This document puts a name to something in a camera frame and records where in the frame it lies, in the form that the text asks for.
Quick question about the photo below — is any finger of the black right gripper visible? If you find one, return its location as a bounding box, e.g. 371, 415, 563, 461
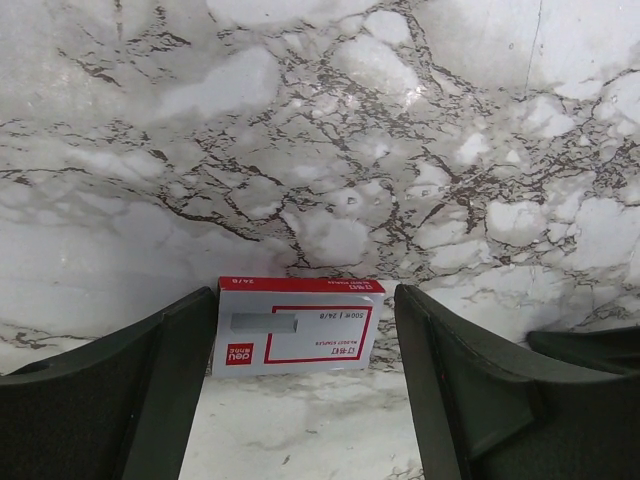
527, 326, 640, 374

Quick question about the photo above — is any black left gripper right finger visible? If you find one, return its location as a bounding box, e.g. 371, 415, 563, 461
394, 285, 639, 480

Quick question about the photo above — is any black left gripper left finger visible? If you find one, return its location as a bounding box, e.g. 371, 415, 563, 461
1, 287, 216, 479

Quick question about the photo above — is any red white staple box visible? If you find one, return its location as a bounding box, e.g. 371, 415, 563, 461
210, 276, 386, 378

